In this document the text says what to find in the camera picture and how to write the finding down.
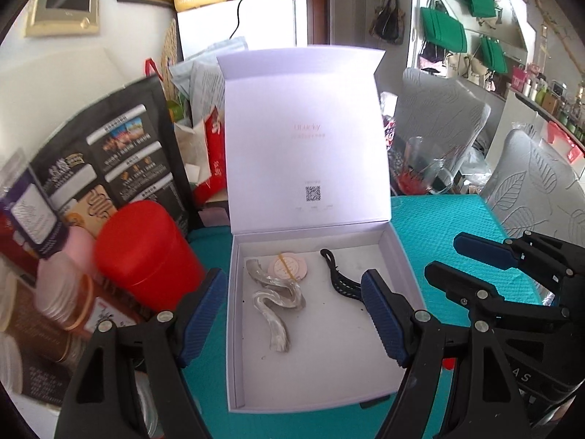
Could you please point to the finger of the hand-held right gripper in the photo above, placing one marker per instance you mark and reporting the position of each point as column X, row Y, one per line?
column 457, row 281
column 484, row 250

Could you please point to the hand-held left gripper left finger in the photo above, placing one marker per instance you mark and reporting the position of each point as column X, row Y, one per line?
column 203, row 320

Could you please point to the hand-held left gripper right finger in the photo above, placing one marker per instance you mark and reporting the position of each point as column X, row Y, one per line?
column 384, row 320

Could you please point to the black hair claw clip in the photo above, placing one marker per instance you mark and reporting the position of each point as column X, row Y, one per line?
column 336, row 279

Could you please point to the clear curved hair clip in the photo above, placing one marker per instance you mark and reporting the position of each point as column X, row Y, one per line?
column 258, row 272

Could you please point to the grey wavy hair clip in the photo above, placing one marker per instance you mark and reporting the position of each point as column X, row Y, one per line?
column 279, row 334

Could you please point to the pink disc with rubber band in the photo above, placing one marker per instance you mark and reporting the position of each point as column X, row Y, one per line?
column 288, row 267

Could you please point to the white gift box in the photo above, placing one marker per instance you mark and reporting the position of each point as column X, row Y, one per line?
column 301, row 123

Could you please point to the grey leaf covered chair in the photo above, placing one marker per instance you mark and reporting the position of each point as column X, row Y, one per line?
column 438, row 105
column 534, row 183

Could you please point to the red canister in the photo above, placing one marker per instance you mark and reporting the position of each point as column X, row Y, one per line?
column 146, row 256

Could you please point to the glass measuring cup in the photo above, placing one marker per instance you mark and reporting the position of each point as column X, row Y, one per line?
column 422, row 164

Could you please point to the pink plastic bag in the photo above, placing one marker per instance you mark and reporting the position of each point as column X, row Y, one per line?
column 562, row 141

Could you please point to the pink plastic container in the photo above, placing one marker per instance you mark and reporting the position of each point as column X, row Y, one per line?
column 80, row 244

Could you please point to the instant noodle cup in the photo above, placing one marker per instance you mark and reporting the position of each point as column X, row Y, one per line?
column 389, row 135

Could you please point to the red paper packet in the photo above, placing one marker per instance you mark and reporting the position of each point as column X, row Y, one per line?
column 215, row 160

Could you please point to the row of jars and bottles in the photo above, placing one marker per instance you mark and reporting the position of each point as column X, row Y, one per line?
column 544, row 96

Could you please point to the reddish brown jar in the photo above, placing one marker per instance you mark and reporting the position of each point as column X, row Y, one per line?
column 27, row 338

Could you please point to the white canvas bag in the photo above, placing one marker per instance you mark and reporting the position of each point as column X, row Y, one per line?
column 457, row 68

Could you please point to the black printed bag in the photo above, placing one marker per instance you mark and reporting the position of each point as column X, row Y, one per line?
column 119, row 155

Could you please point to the purple packet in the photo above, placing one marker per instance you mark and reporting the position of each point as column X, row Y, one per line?
column 32, row 210

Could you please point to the crumpled plastic bag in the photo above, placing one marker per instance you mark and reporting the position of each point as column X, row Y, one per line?
column 205, row 77

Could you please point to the dark hanging handbag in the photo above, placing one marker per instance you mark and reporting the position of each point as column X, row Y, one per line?
column 388, row 23

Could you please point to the woven wicker fan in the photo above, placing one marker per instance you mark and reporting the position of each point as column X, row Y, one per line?
column 170, row 45

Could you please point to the brown door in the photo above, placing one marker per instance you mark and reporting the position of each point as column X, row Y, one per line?
column 315, row 13

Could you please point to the white fridge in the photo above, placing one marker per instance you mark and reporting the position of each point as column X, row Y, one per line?
column 265, row 23

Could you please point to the wall intercom screen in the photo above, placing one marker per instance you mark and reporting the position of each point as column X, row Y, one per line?
column 64, row 4

